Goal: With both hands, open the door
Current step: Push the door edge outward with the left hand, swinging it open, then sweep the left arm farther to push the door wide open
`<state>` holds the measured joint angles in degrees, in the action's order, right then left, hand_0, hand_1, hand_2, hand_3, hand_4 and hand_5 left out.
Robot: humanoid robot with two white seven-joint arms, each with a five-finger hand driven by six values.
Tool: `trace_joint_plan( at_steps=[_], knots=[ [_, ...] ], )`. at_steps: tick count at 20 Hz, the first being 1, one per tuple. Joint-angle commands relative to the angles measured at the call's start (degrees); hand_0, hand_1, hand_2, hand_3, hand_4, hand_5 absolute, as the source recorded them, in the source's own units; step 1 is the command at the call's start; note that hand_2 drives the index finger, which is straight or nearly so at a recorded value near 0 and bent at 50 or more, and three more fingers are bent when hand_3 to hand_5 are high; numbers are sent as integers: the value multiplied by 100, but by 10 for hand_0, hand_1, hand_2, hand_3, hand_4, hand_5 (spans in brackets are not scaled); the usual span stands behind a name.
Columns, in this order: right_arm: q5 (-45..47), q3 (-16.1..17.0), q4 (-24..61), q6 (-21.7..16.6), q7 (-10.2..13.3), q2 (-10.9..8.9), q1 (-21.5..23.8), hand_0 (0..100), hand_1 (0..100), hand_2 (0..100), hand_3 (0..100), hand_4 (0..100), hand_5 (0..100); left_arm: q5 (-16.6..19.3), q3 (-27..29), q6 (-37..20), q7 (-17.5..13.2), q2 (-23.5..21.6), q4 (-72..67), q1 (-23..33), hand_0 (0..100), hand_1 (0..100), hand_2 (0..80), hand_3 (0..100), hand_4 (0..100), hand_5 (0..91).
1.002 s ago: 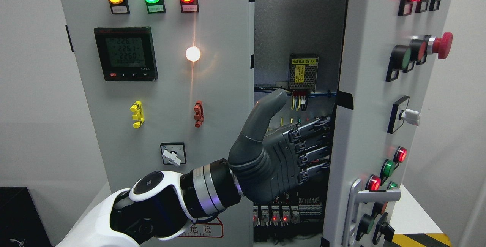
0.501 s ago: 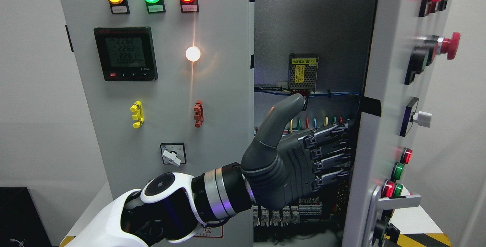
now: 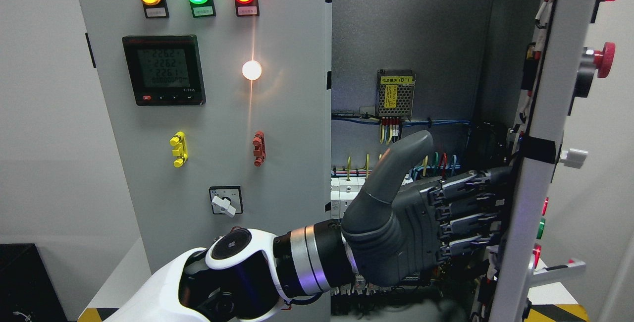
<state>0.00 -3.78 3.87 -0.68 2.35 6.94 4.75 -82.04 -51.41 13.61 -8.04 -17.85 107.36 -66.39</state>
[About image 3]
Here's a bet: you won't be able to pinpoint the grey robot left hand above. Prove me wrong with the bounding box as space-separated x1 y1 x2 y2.
342 131 512 286

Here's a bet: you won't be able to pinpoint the grey cabinet door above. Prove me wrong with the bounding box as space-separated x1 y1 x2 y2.
488 0 605 322
79 0 331 272

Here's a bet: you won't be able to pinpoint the white red breaker row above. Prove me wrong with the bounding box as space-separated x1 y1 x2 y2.
330 177 366 219

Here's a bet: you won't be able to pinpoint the metal mesh power supply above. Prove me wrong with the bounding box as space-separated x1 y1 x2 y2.
375 69 416 117

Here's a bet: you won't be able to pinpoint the white glowing lamp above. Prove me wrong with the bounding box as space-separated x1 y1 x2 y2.
242 60 263 81

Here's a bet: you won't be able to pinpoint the red emergency stop button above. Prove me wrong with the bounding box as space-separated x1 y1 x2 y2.
573 42 616 97

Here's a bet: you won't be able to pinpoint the black digital power meter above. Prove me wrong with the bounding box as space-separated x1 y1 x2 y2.
122 34 206 106

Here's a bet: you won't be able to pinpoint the black right cable loom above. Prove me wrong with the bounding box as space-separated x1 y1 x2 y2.
466 121 511 174

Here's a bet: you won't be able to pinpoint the silver door handle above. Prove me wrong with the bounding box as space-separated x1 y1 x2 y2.
529 260 587 288

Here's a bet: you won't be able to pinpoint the red terminal post block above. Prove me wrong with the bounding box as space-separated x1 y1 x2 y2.
252 131 266 167

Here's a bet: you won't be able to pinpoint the white selector switch right door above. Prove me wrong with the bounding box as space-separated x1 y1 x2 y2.
558 148 589 169

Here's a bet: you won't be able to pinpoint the yellow terminal post block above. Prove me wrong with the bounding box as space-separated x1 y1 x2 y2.
169 131 188 168

